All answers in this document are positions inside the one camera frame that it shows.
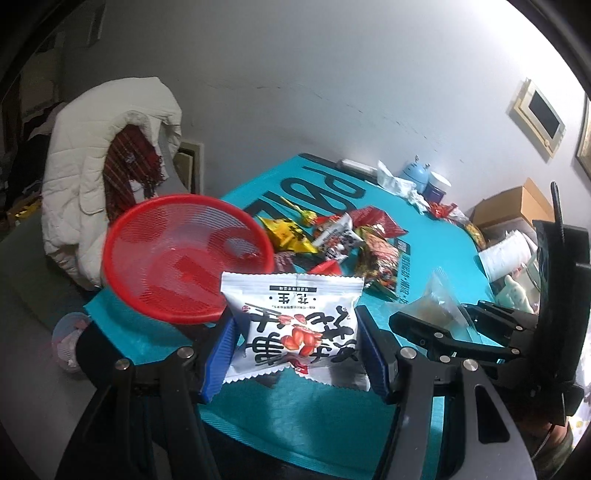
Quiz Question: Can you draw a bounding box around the white quilted jacket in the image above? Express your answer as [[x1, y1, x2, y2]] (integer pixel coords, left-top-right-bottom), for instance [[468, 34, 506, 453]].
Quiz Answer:
[[41, 77, 182, 290]]

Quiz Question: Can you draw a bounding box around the yellow snack bag at edge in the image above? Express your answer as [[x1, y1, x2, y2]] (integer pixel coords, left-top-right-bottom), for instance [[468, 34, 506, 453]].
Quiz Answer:
[[464, 221, 487, 251]]

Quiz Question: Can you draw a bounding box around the large red snack bag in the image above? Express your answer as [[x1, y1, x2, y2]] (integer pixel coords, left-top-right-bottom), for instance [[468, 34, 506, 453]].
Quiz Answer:
[[349, 206, 408, 239]]

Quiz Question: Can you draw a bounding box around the yellow lollipop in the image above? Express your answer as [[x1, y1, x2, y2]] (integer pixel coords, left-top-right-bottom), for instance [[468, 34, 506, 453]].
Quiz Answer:
[[280, 196, 318, 227]]

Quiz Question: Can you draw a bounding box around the red mesh basket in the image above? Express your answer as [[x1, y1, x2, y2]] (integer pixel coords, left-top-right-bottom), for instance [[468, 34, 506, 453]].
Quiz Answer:
[[102, 194, 274, 325]]

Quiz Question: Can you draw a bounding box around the crumpled white tissue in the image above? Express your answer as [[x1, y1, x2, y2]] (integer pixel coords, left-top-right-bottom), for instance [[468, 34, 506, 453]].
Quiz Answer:
[[377, 161, 430, 215]]

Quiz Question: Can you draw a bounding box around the clear plastic candy bag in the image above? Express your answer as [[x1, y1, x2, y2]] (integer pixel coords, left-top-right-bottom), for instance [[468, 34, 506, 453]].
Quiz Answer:
[[400, 268, 474, 332]]

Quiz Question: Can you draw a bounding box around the wall intercom panel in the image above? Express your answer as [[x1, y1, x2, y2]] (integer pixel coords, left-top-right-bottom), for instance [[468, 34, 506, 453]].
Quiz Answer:
[[510, 79, 565, 161]]

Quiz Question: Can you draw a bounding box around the white peanut snack packet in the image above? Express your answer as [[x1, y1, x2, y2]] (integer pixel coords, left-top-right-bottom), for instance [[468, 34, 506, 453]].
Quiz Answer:
[[221, 272, 370, 391]]

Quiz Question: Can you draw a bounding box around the red candy wrapper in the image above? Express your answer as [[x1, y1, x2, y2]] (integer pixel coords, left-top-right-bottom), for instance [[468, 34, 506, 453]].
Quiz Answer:
[[429, 202, 457, 221]]

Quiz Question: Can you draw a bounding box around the picture frame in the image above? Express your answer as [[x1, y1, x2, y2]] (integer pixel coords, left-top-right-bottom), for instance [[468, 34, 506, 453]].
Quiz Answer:
[[576, 96, 591, 179]]

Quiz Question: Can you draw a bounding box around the white remote control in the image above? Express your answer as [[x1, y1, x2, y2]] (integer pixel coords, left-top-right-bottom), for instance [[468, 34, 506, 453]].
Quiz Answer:
[[338, 159, 377, 181]]

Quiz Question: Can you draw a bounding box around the white plush toy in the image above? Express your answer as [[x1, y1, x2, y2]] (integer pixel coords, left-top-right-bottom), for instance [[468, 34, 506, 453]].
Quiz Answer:
[[495, 275, 540, 314]]

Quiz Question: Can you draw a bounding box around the blue deer humidifier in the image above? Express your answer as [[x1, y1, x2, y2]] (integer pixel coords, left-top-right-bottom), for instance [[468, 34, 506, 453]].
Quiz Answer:
[[401, 155, 430, 194]]

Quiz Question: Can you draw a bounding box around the red plaid scarf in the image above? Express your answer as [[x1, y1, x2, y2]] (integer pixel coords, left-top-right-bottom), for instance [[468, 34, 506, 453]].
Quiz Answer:
[[103, 125, 164, 223]]

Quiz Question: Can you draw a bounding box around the white black snack packet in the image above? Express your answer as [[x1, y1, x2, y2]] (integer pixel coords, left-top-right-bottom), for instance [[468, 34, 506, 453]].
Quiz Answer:
[[311, 213, 363, 263]]

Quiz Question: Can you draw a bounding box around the dark blue white-lid jar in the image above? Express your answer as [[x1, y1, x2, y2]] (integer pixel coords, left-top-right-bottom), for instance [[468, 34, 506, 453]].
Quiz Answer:
[[423, 172, 451, 203]]

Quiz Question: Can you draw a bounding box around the grey chair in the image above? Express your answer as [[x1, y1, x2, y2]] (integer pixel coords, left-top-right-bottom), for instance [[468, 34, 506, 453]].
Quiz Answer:
[[156, 128, 191, 196]]

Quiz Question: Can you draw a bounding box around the cardboard box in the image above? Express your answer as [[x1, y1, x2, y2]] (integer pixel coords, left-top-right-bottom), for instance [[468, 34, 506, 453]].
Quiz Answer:
[[472, 178, 554, 229]]

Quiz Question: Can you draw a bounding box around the yellow snack packet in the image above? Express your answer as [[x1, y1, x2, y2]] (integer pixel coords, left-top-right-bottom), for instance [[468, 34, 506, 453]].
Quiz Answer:
[[259, 216, 318, 254]]

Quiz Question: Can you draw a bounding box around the gold cereal snack bag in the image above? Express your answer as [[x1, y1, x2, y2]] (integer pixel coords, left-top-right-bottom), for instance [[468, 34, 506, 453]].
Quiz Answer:
[[355, 226, 400, 299]]

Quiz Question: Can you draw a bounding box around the small red snack packet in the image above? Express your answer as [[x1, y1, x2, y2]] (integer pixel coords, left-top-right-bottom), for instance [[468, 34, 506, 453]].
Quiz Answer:
[[308, 260, 342, 276]]

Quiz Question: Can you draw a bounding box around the small red cartoon packet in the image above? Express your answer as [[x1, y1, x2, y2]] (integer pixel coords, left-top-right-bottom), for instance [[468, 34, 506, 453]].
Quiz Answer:
[[312, 215, 341, 228]]

